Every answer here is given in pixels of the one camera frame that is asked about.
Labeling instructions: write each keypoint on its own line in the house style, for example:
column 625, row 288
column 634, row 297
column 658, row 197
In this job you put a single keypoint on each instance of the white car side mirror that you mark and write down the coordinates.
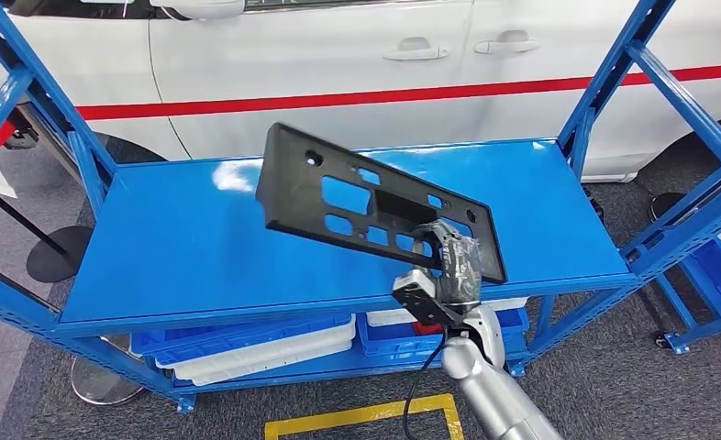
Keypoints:
column 196, row 6

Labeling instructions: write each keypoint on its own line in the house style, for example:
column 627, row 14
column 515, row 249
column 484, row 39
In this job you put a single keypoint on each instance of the yellow floor tape square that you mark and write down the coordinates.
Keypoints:
column 360, row 415

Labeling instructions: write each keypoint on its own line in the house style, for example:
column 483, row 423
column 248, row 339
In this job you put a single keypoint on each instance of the blue wheeled cart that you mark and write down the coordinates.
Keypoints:
column 713, row 331

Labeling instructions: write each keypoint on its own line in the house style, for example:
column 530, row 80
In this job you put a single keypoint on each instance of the red plastic item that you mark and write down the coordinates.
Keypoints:
column 427, row 328

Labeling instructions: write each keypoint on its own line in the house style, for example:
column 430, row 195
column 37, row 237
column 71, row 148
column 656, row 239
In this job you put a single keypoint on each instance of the chrome round stand base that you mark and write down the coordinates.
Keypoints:
column 99, row 382

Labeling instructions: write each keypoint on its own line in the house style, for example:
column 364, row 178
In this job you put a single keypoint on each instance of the white car with red stripe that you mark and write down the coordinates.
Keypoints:
column 336, row 61

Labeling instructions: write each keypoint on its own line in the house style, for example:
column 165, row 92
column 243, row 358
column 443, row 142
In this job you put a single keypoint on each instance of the black plastic bracket part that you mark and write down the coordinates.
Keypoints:
column 300, row 182

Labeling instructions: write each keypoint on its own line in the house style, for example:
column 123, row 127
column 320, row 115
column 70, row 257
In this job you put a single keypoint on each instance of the black round stand base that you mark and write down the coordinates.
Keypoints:
column 664, row 206

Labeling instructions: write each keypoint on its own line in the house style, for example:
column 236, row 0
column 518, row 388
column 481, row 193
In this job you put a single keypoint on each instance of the large blue shelf rack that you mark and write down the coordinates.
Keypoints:
column 184, row 243

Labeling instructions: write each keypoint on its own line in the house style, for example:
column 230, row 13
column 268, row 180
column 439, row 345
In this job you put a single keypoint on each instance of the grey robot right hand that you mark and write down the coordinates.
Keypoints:
column 458, row 267

